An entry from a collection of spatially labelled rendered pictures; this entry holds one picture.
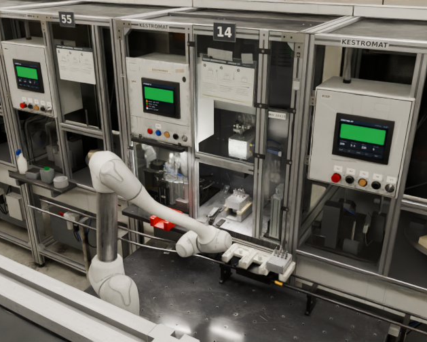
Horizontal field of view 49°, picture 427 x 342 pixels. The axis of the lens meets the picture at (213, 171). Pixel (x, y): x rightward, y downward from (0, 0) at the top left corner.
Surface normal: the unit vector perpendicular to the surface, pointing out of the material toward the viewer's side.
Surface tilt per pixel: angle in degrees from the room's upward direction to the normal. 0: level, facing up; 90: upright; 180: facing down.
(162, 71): 90
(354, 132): 90
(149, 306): 0
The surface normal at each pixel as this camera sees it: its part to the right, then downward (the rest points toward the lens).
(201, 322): 0.00, -0.91
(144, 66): -0.50, 0.36
